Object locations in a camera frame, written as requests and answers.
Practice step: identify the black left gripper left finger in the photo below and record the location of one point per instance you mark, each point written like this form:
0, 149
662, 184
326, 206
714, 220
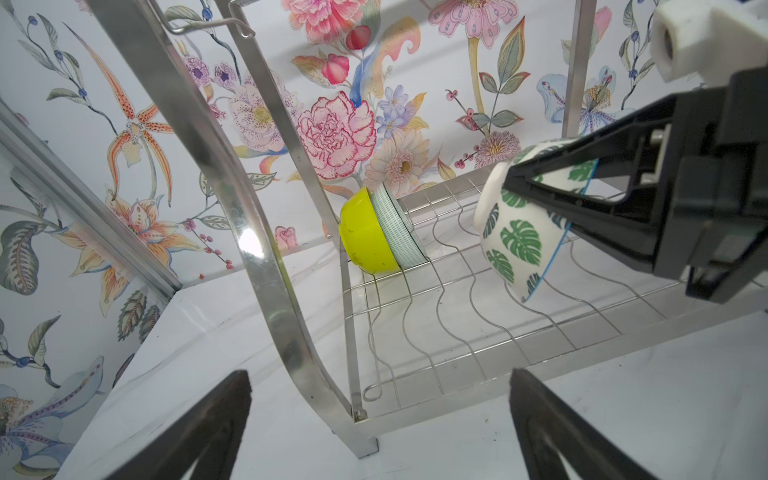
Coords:
203, 443

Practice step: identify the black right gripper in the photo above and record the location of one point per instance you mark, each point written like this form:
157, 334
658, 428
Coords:
714, 178

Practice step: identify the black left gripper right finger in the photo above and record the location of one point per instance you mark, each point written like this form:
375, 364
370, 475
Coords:
555, 440

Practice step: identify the green leaf pattern bowl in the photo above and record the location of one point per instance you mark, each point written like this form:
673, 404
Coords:
518, 238

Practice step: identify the pale teal ceramic bowl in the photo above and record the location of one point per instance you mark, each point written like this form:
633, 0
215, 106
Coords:
398, 230

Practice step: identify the lime green plastic bowl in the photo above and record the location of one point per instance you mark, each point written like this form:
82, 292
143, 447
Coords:
362, 236

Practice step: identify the stainless steel dish rack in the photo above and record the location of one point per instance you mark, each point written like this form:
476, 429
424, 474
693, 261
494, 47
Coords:
141, 33

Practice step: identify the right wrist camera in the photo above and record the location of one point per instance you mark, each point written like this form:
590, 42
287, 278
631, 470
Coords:
712, 39

